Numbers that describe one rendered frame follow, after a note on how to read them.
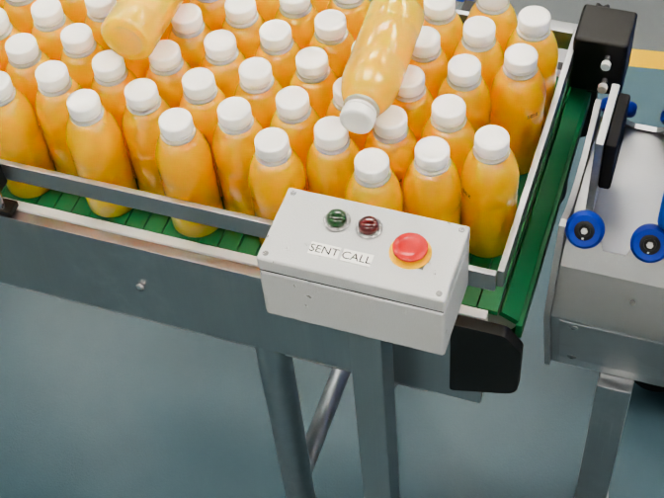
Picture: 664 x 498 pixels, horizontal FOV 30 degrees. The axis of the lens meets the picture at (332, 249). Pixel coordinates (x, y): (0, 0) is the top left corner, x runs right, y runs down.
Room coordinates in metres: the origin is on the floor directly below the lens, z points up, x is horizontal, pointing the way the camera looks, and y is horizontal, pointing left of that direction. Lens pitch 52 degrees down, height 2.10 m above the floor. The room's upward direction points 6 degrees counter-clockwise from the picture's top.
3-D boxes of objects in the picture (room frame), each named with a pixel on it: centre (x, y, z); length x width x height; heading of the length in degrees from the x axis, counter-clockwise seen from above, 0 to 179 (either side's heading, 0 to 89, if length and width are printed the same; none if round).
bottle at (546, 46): (1.12, -0.27, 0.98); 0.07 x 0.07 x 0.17
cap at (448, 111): (0.98, -0.15, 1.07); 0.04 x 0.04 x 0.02
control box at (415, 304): (0.79, -0.03, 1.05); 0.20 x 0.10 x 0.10; 66
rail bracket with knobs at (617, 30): (1.17, -0.38, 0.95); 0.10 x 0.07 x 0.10; 156
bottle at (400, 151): (0.97, -0.08, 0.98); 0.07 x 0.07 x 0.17
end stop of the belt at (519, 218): (1.00, -0.26, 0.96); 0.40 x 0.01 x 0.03; 156
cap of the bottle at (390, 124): (0.97, -0.08, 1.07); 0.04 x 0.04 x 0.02
